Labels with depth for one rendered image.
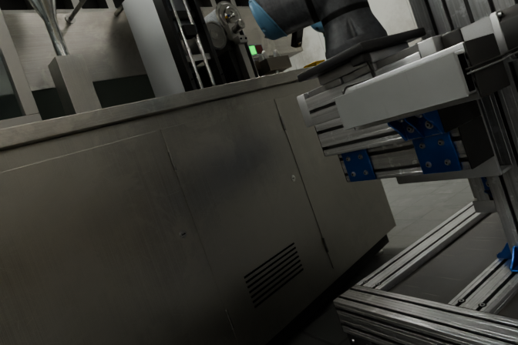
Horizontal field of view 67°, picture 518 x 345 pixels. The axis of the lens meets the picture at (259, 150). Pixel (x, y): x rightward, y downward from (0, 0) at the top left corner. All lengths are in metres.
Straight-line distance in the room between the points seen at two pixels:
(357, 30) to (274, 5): 0.20
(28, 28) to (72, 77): 0.39
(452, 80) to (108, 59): 1.46
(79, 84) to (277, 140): 0.70
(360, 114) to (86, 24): 1.36
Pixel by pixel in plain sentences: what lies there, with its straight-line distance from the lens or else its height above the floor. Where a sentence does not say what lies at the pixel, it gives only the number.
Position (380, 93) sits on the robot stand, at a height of 0.71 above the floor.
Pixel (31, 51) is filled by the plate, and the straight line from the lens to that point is 1.75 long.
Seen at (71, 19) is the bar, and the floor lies 1.40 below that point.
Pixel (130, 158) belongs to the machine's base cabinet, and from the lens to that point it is 1.08.
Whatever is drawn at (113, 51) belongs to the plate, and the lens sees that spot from 1.86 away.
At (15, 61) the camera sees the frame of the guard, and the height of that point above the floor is 1.06.
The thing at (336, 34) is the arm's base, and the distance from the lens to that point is 0.95.
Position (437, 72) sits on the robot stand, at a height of 0.71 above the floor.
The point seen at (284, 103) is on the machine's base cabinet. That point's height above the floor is 0.79.
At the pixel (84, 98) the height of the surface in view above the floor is 1.01.
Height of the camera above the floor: 0.71
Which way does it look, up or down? 2 degrees down
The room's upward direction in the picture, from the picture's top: 19 degrees counter-clockwise
